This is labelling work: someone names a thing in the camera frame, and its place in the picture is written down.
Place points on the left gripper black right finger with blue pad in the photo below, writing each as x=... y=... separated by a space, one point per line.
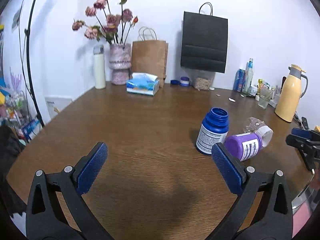
x=273 y=218

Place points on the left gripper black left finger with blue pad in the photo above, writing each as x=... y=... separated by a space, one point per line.
x=56 y=209

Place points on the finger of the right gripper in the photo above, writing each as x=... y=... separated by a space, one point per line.
x=307 y=146
x=307 y=134

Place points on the blue pill bottle white label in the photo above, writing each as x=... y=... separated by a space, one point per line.
x=214 y=128

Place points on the black jacket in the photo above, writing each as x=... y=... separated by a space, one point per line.
x=10 y=150

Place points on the yellow thermos jug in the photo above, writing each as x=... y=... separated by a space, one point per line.
x=293 y=89

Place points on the clear plastic bottle white neck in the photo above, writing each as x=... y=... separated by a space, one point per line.
x=254 y=125

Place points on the purple pill bottle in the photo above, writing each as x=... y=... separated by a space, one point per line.
x=243 y=146

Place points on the clear drinking glass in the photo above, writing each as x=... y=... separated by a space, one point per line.
x=264 y=97

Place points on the blue soda can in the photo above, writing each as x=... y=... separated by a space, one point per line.
x=239 y=80

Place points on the white calendar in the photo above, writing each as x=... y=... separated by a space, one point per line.
x=56 y=105

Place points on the clear jar with grains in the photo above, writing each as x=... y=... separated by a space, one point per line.
x=203 y=80

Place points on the small blue white jar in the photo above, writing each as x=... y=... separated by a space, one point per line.
x=184 y=81

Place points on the black paper bag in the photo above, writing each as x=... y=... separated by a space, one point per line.
x=204 y=41

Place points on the blue bottle cap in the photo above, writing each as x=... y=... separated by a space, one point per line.
x=175 y=82

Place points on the blue tissue pack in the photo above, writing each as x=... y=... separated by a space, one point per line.
x=143 y=83

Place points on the white thermos flask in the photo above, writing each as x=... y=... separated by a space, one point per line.
x=99 y=66

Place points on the pink ceramic vase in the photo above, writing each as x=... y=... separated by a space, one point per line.
x=120 y=63

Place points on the brown paper bag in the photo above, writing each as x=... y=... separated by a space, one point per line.
x=150 y=55

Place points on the dried pink flowers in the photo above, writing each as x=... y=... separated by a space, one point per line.
x=114 y=28

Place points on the wire shelf with items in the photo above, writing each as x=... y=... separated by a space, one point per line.
x=15 y=113

